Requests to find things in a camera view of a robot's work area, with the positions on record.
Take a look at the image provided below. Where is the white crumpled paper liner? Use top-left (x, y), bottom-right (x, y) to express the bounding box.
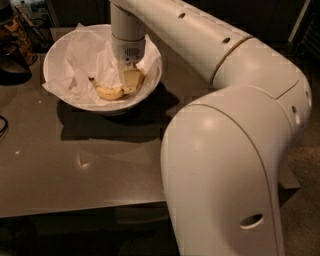
top-left (42, 23), bottom-right (161, 107)

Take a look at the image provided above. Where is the black wire rack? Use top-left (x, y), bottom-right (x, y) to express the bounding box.
top-left (15, 5), bottom-right (53, 53)

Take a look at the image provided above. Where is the yellow spotted banana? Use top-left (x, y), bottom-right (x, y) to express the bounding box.
top-left (88, 77), bottom-right (130, 100)

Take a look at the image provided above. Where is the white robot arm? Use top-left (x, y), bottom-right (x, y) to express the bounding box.
top-left (110, 0), bottom-right (312, 256)

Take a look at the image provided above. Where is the black kettle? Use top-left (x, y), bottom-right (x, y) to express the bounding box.
top-left (0, 42), bottom-right (32, 86)

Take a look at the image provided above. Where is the black cable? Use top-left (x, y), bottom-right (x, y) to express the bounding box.
top-left (0, 114), bottom-right (9, 138)

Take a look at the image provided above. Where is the white round bowl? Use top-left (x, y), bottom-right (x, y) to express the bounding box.
top-left (42, 24), bottom-right (163, 117)

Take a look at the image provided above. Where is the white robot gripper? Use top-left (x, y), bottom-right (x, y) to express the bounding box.
top-left (111, 34), bottom-right (146, 94)

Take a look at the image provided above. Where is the brown patterned jar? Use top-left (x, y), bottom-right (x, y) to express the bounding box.
top-left (0, 0), bottom-right (37, 66)

